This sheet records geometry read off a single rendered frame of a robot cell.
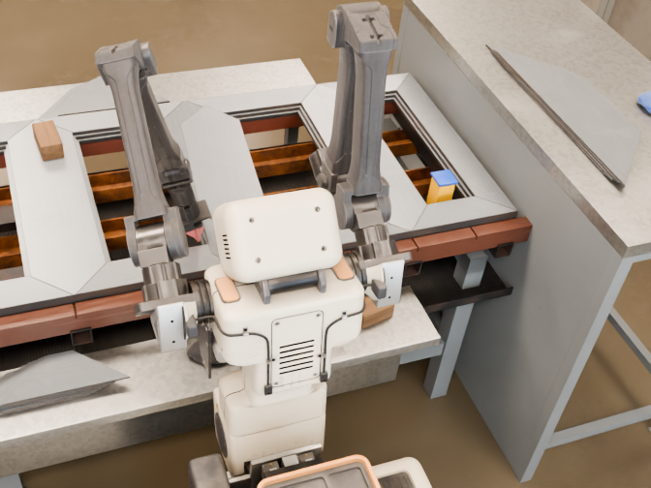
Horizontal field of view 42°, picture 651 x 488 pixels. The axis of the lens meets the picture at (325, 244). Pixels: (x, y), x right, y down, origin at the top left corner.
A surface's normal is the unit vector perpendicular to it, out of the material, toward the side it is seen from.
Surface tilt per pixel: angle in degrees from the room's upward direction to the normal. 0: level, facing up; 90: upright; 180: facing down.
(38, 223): 0
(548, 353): 90
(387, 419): 0
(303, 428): 82
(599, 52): 0
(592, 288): 90
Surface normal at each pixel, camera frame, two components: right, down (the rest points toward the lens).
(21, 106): 0.09, -0.73
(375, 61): 0.34, 0.53
